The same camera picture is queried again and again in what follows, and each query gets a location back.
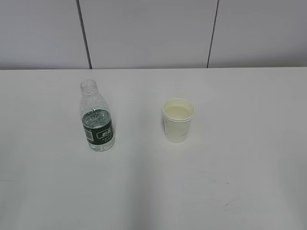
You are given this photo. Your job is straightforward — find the white paper cup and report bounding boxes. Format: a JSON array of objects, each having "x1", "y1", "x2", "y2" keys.
[{"x1": 162, "y1": 98, "x2": 195, "y2": 143}]

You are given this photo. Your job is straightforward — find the clear green-label water bottle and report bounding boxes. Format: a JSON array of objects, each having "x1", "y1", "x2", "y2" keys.
[{"x1": 79, "y1": 80, "x2": 115, "y2": 152}]

